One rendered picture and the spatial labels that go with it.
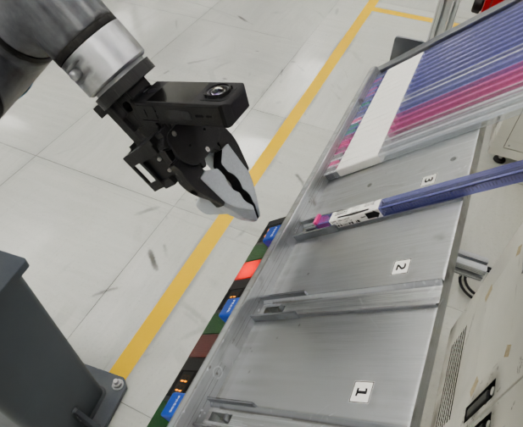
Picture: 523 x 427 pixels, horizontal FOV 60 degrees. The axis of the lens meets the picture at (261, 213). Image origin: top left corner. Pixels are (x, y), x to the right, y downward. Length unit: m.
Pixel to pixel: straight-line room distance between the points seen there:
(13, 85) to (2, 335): 0.44
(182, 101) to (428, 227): 0.25
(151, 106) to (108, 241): 1.06
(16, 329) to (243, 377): 0.52
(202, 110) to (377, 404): 0.29
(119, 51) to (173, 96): 0.06
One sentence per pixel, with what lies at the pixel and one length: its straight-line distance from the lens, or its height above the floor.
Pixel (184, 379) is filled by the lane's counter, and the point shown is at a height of 0.66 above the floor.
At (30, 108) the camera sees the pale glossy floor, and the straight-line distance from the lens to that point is 2.15.
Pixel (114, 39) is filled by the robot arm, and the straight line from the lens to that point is 0.48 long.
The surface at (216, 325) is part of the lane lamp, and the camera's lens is 0.53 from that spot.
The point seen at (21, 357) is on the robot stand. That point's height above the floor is 0.39.
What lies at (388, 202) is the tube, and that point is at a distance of 0.44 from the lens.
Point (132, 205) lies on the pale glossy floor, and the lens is 1.58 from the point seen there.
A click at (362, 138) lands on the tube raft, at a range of 0.60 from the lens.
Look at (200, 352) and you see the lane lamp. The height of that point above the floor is 0.66.
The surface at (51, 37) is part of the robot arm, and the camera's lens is 0.49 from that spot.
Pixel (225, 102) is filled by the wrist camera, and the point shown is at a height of 0.88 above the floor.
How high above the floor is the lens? 1.13
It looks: 49 degrees down
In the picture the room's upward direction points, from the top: straight up
